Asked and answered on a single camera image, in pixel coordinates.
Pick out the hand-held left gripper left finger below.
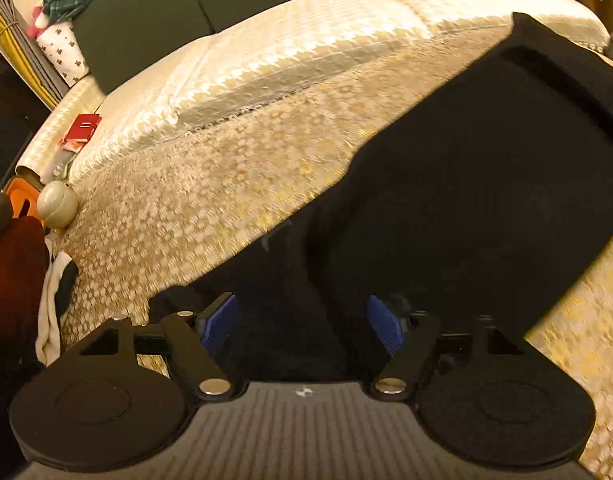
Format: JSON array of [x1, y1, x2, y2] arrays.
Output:
[[79, 292, 237, 403]]

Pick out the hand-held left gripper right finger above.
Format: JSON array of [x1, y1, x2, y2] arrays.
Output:
[[367, 294, 525, 401]]

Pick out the black sweater with pink print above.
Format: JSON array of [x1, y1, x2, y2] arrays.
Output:
[[149, 12, 613, 383]]

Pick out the stack of folded clothes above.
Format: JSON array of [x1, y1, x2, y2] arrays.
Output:
[[0, 190, 80, 376]]

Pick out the beige round ball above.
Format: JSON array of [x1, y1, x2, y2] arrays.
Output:
[[36, 180, 80, 231]]

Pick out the orange plastic box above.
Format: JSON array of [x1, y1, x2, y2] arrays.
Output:
[[4, 176, 43, 221]]

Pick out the red paper packet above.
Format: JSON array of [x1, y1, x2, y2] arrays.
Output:
[[61, 114, 103, 153]]

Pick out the cream long bed pillows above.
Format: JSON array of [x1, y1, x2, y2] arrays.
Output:
[[14, 0, 610, 186]]

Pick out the white dotted pillow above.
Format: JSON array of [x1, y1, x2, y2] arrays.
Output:
[[35, 20, 91, 87]]

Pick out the yellow striped curtain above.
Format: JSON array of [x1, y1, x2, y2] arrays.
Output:
[[0, 0, 70, 111]]

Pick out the pink plush toy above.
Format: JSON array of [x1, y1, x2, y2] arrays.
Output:
[[25, 6, 52, 38]]

